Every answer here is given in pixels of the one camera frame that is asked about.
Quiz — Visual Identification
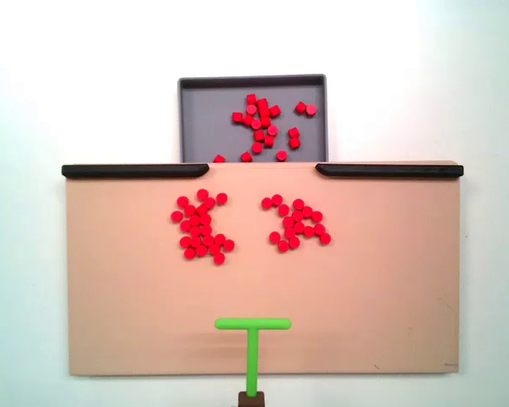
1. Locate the green T-shaped pusher tool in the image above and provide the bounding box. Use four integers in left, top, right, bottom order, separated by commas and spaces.
214, 317, 293, 407

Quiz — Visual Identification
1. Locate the grey shallow tray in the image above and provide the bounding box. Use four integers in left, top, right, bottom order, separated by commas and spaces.
177, 73, 330, 164

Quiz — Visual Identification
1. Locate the tan flat board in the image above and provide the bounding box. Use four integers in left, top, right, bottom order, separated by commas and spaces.
62, 159, 464, 377

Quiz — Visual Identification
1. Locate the black edge rail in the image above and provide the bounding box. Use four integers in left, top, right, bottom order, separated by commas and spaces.
61, 164, 210, 179
315, 163, 465, 179

